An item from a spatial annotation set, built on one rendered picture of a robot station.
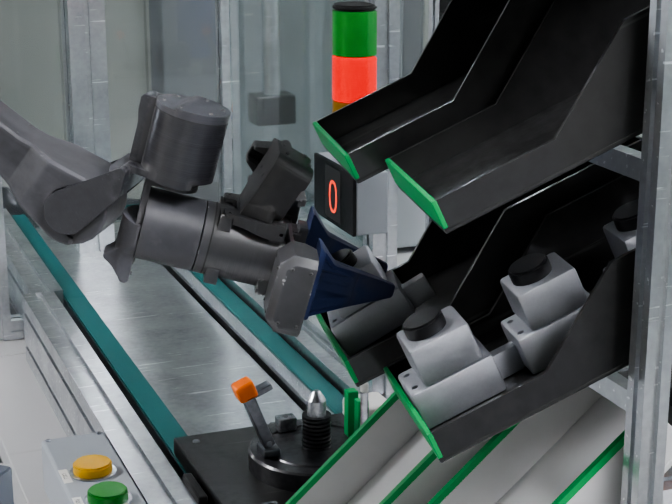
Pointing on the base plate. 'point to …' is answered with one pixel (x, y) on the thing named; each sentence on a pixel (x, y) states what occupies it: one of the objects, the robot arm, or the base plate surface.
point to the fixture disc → (292, 458)
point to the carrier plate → (228, 466)
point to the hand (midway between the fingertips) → (348, 270)
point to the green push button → (107, 493)
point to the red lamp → (353, 78)
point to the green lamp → (354, 33)
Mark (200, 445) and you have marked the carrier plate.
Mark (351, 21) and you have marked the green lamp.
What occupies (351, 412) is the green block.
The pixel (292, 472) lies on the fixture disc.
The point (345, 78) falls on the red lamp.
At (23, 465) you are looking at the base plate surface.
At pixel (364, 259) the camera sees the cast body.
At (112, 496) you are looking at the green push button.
